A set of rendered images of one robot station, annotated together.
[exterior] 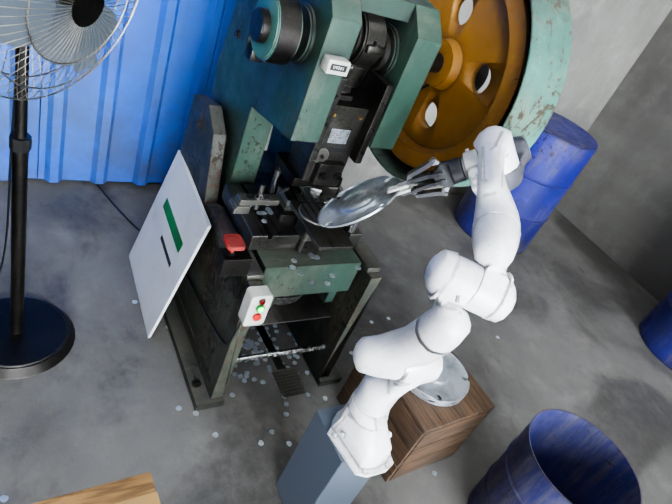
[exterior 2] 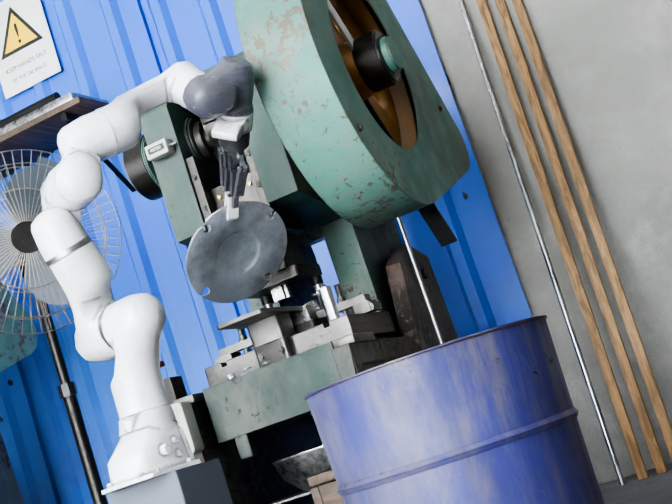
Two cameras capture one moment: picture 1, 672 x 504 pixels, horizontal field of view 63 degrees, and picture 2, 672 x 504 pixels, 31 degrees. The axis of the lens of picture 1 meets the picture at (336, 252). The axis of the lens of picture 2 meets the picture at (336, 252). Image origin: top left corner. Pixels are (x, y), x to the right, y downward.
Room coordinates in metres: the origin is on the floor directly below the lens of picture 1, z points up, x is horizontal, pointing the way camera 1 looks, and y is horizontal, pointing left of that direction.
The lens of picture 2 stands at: (0.42, -2.81, 0.37)
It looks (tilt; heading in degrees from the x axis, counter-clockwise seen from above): 9 degrees up; 64
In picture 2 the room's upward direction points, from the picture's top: 19 degrees counter-clockwise
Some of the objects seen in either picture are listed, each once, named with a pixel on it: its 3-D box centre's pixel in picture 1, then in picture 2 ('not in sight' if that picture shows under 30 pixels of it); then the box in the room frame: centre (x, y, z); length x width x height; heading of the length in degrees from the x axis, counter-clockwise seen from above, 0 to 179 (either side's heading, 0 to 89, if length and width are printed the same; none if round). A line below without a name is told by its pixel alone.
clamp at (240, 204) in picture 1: (256, 196); (241, 341); (1.59, 0.33, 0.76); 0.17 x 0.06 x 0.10; 132
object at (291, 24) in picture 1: (280, 34); (164, 169); (1.56, 0.40, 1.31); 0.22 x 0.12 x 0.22; 42
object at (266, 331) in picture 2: (315, 237); (267, 338); (1.58, 0.09, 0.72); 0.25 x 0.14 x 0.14; 42
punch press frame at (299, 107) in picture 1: (290, 158); (306, 296); (1.81, 0.30, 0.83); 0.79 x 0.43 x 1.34; 42
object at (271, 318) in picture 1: (264, 284); (345, 479); (1.71, 0.21, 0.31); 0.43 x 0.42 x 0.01; 132
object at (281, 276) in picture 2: (307, 172); (281, 285); (1.71, 0.21, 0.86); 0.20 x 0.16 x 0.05; 132
